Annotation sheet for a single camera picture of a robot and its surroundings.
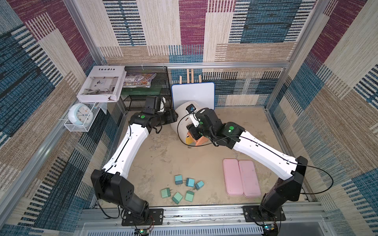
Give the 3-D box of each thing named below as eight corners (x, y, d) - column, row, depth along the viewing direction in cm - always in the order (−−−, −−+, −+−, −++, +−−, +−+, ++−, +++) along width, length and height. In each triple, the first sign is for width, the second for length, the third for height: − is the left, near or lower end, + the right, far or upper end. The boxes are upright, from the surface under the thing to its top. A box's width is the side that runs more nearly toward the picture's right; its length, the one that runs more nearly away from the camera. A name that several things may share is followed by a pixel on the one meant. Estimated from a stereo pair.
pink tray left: (227, 195, 81) (228, 193, 79) (222, 160, 94) (222, 158, 92) (243, 195, 81) (245, 193, 79) (236, 160, 94) (237, 158, 92)
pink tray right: (244, 196, 82) (246, 194, 79) (237, 162, 94) (238, 160, 91) (260, 196, 81) (262, 194, 79) (251, 162, 94) (252, 160, 91)
